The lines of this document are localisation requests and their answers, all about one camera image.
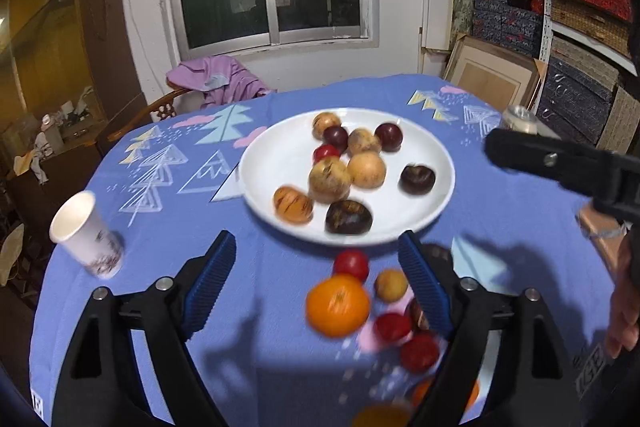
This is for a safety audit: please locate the orange tangerine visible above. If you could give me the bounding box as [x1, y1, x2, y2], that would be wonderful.
[305, 274, 372, 339]

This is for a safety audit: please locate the striped pepino melon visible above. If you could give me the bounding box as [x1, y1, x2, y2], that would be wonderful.
[273, 185, 315, 225]

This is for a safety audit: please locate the dark red plum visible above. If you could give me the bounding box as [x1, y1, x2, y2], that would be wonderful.
[374, 122, 404, 153]
[322, 126, 350, 155]

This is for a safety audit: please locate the wooden chair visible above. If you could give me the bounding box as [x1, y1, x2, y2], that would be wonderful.
[107, 87, 201, 142]

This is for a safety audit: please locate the tan pepino melon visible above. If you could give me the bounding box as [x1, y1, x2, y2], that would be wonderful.
[308, 157, 352, 204]
[347, 128, 383, 156]
[347, 151, 387, 189]
[312, 112, 343, 140]

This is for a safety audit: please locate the white drink can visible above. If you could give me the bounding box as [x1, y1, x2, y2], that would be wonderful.
[500, 105, 541, 138]

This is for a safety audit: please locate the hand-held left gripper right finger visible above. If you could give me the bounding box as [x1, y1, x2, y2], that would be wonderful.
[398, 230, 585, 427]

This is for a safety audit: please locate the red cherry tomato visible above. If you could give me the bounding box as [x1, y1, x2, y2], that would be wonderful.
[373, 312, 413, 344]
[400, 332, 441, 374]
[333, 249, 371, 284]
[313, 144, 342, 164]

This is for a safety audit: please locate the dark brown water chestnut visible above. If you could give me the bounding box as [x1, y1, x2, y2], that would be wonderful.
[405, 297, 431, 332]
[325, 200, 374, 236]
[399, 163, 436, 196]

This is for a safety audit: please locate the blue printed tablecloth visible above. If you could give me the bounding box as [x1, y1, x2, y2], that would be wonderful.
[29, 74, 636, 427]

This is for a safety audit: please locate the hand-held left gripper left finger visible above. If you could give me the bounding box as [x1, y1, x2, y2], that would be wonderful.
[51, 230, 237, 427]

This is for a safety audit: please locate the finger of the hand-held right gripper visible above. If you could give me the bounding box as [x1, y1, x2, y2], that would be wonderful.
[483, 127, 640, 228]

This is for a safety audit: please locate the white oval plate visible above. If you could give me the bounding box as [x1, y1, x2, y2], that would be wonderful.
[238, 107, 456, 247]

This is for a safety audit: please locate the white printed paper cup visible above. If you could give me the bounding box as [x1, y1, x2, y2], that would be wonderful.
[49, 190, 125, 280]

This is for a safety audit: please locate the small yellow round fruit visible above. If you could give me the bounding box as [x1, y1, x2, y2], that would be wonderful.
[374, 268, 410, 303]

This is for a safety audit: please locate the yellowish small tangerine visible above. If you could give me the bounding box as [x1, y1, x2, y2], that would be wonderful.
[352, 403, 413, 427]

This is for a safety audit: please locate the purple garment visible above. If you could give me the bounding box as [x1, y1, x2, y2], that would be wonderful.
[166, 55, 277, 108]

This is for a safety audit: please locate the person's right hand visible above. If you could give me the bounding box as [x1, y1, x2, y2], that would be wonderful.
[606, 257, 640, 359]

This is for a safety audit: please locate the wooden picture frame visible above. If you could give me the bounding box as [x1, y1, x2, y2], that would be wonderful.
[442, 34, 548, 112]

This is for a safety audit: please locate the stack of patterned boxes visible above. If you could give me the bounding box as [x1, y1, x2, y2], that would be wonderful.
[460, 0, 640, 155]

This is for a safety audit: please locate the wooden glass cabinet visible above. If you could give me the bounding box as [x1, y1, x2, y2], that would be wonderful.
[0, 0, 146, 142]

